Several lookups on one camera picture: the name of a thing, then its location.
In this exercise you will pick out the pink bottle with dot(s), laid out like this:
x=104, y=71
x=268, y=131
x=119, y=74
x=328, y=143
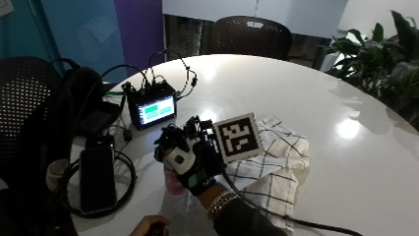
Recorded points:
x=175, y=183

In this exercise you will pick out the small black screen device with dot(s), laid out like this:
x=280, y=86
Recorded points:
x=153, y=109

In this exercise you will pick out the small black adapter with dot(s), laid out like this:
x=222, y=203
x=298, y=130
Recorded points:
x=127, y=134

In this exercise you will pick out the white marker cube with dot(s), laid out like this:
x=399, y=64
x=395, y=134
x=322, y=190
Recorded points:
x=237, y=137

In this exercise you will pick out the small black box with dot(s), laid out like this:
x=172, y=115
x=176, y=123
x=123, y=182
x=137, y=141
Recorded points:
x=100, y=141

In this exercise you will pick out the black power bank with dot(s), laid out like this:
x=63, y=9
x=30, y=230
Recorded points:
x=97, y=178

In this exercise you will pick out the white checked cloth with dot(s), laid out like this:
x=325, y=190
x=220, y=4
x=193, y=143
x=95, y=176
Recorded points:
x=280, y=157

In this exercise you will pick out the black backpack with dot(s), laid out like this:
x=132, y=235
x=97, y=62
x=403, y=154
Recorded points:
x=85, y=95

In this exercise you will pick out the black mesh office chair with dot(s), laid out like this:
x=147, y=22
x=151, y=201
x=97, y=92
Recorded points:
x=26, y=124

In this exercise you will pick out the black perforated chair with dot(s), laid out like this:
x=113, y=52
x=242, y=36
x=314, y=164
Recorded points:
x=250, y=36

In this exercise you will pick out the green leafy plant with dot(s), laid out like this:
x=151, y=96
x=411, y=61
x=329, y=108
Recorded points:
x=379, y=62

